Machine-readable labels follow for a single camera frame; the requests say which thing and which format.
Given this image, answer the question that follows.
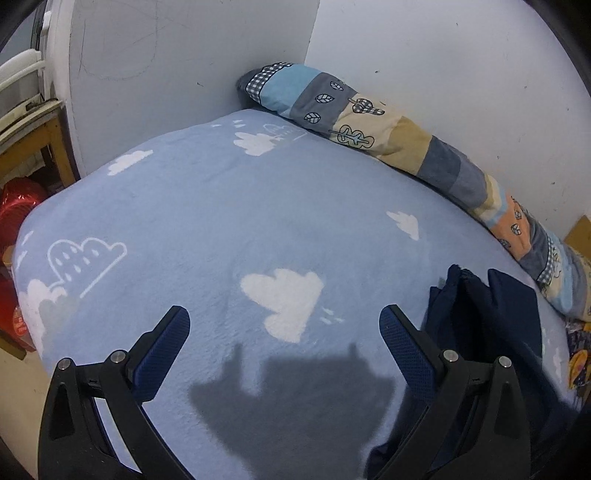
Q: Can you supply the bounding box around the colourful patterned cloth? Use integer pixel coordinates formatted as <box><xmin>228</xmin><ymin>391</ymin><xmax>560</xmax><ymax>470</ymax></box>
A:
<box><xmin>566</xmin><ymin>320</ymin><xmax>591</xmax><ymax>393</ymax></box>

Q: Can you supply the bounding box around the brown cardboard piece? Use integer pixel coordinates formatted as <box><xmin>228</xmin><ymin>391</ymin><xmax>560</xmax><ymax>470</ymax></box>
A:
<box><xmin>563</xmin><ymin>217</ymin><xmax>591</xmax><ymax>259</ymax></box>

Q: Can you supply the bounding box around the white plastic appliance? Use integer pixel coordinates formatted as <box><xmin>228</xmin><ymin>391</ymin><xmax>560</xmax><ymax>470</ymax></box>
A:
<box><xmin>0</xmin><ymin>9</ymin><xmax>63</xmax><ymax>134</ymax></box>

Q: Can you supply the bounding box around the navy shirt with red collar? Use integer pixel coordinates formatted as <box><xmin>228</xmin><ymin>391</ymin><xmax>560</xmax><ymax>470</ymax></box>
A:
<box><xmin>369</xmin><ymin>264</ymin><xmax>578</xmax><ymax>480</ymax></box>

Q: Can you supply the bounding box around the rolled patchwork quilt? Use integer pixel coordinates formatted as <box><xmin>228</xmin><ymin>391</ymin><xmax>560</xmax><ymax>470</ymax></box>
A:
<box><xmin>236</xmin><ymin>62</ymin><xmax>591</xmax><ymax>321</ymax></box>

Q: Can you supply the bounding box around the wooden side table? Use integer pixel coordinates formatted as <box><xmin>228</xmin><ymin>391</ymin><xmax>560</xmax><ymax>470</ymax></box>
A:
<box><xmin>0</xmin><ymin>99</ymin><xmax>77</xmax><ymax>190</ymax></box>

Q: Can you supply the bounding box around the red plastic bag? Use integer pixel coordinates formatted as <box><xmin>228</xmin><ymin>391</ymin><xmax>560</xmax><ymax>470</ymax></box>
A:
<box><xmin>0</xmin><ymin>178</ymin><xmax>51</xmax><ymax>352</ymax></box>

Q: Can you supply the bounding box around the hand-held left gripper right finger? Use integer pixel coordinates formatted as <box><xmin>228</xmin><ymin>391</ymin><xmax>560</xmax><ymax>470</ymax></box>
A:
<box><xmin>379</xmin><ymin>304</ymin><xmax>532</xmax><ymax>480</ymax></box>

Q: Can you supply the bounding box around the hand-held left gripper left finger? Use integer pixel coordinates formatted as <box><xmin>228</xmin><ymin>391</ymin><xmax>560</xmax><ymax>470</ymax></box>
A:
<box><xmin>37</xmin><ymin>305</ymin><xmax>191</xmax><ymax>480</ymax></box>

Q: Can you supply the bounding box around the light blue cloud print blanket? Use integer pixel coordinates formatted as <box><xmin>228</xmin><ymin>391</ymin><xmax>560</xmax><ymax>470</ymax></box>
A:
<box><xmin>11</xmin><ymin>108</ymin><xmax>587</xmax><ymax>480</ymax></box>

